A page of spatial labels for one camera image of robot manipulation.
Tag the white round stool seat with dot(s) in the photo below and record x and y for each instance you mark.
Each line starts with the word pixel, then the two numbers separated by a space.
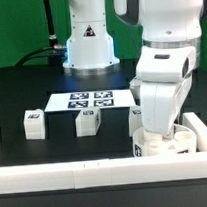
pixel 180 140

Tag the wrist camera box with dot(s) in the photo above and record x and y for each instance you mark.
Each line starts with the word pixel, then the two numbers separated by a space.
pixel 134 86

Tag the white sheet with markers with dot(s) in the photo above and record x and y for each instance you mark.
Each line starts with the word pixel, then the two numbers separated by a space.
pixel 78 100

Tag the white right fence bar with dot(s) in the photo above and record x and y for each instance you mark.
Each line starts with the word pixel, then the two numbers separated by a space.
pixel 193 122

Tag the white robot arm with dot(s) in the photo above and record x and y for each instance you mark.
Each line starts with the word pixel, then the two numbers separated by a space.
pixel 171 35

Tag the white fence bar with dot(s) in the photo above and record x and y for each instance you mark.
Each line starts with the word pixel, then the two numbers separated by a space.
pixel 193 122
pixel 102 173

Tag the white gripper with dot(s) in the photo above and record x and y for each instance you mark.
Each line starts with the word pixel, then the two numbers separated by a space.
pixel 165 77

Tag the white front fence bar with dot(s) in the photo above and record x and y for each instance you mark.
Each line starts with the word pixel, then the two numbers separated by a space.
pixel 102 173

